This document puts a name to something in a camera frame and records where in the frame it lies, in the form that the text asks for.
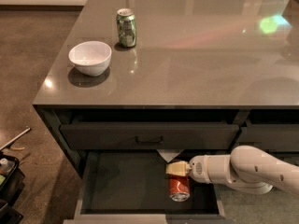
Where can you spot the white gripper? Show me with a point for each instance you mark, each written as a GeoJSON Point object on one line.
{"type": "Point", "coordinates": [198, 168]}

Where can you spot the red coke can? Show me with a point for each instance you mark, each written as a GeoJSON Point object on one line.
{"type": "Point", "coordinates": [179, 188]}

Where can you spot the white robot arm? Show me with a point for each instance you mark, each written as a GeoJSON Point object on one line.
{"type": "Point", "coordinates": [246, 169]}

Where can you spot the open middle drawer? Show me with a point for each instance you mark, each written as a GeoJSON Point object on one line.
{"type": "Point", "coordinates": [131, 187]}

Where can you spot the right top drawer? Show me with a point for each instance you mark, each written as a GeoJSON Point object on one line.
{"type": "Point", "coordinates": [272, 137]}

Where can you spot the green soda can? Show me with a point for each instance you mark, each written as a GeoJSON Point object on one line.
{"type": "Point", "coordinates": [126, 27]}

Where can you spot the white paper piece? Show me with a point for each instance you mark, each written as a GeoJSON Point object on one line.
{"type": "Point", "coordinates": [169, 155]}

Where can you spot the white ceramic bowl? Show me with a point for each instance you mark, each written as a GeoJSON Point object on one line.
{"type": "Point", "coordinates": [91, 58]}

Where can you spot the black bin with items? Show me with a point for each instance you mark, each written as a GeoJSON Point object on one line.
{"type": "Point", "coordinates": [11, 179]}

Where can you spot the metal rod on floor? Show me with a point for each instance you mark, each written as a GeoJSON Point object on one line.
{"type": "Point", "coordinates": [14, 139]}

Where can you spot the top drawer with handle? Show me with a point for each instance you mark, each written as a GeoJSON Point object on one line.
{"type": "Point", "coordinates": [148, 135]}

